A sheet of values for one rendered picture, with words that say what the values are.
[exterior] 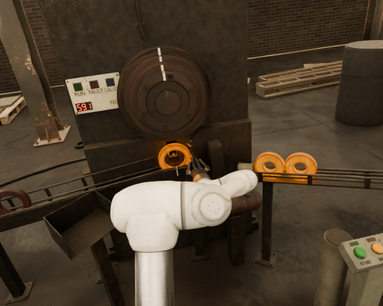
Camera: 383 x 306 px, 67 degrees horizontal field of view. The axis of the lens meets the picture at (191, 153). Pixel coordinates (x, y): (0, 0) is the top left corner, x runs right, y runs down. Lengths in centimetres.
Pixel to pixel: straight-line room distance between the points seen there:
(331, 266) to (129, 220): 105
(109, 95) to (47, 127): 284
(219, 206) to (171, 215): 13
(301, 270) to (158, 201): 141
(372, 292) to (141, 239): 105
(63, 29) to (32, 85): 270
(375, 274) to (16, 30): 400
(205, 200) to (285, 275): 133
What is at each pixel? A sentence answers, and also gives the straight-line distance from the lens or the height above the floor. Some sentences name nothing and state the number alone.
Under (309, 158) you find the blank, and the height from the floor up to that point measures 78.
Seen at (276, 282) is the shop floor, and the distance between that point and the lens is 194.
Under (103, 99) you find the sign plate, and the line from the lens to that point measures 158.
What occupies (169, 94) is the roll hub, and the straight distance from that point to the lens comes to 134.
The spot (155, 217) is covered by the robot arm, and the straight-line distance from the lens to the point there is 74.
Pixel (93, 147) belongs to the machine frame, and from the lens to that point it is 165.
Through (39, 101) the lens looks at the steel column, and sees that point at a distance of 426.
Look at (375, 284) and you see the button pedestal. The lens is 148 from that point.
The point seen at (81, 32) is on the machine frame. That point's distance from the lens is 155.
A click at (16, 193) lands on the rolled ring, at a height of 72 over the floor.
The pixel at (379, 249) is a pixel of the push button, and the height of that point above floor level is 61.
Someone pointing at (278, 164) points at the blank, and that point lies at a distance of 156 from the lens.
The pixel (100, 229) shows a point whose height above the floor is 60.
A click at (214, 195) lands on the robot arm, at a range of 71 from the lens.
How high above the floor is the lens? 152
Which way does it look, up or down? 28 degrees down
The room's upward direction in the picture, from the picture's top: 7 degrees counter-clockwise
